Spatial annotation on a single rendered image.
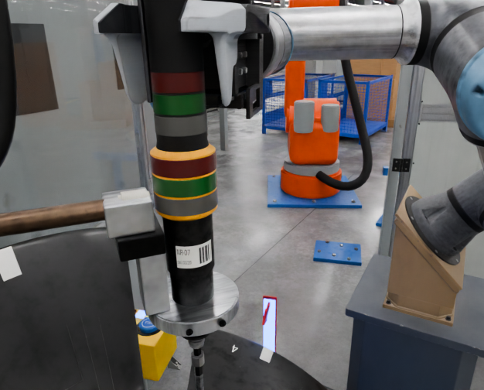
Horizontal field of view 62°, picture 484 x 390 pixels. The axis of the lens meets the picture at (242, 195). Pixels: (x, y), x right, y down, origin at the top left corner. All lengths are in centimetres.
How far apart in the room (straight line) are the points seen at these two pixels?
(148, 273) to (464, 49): 48
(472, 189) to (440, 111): 115
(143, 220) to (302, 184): 399
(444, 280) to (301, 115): 319
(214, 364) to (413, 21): 56
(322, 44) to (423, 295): 64
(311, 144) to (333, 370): 245
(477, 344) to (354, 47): 69
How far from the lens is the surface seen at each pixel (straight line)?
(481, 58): 58
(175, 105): 25
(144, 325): 88
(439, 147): 214
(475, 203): 98
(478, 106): 57
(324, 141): 418
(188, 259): 28
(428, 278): 102
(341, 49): 64
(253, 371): 63
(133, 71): 28
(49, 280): 44
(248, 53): 35
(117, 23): 25
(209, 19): 23
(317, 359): 238
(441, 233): 100
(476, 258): 241
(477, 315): 114
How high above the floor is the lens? 162
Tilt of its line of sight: 21 degrees down
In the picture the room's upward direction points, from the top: 1 degrees counter-clockwise
